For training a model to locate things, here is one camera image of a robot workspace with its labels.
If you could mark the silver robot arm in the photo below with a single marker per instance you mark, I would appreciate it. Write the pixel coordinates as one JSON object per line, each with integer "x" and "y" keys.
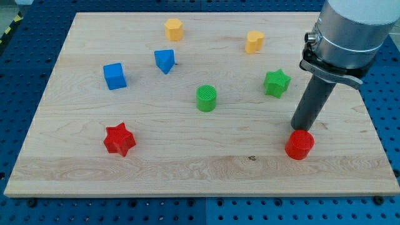
{"x": 345, "y": 39}

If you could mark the green cylinder block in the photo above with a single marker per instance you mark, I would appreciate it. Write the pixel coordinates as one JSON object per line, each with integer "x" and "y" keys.
{"x": 206, "y": 98}

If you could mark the wooden board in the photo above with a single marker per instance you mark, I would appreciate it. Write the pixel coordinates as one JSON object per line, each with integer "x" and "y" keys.
{"x": 238, "y": 149}

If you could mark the blue triangle block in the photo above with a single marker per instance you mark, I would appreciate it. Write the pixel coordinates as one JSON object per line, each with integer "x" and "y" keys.
{"x": 164, "y": 60}

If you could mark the green star block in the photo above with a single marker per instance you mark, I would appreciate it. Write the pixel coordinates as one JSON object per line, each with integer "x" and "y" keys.
{"x": 276, "y": 83}

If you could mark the red star block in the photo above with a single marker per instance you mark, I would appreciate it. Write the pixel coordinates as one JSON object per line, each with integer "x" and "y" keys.
{"x": 119, "y": 139}

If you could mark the yellow hexagon block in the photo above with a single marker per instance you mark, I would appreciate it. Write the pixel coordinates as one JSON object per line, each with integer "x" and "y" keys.
{"x": 174, "y": 29}

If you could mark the yellow heart block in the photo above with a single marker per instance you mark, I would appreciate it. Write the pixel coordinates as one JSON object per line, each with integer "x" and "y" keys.
{"x": 254, "y": 41}

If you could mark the blue cube block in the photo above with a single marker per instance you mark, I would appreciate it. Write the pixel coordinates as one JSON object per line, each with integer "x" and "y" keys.
{"x": 114, "y": 76}

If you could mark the red cylinder block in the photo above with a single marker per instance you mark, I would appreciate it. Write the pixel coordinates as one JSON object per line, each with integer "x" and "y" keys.
{"x": 299, "y": 144}

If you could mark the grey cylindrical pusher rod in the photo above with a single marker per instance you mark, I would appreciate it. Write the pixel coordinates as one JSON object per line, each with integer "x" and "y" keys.
{"x": 313, "y": 99}

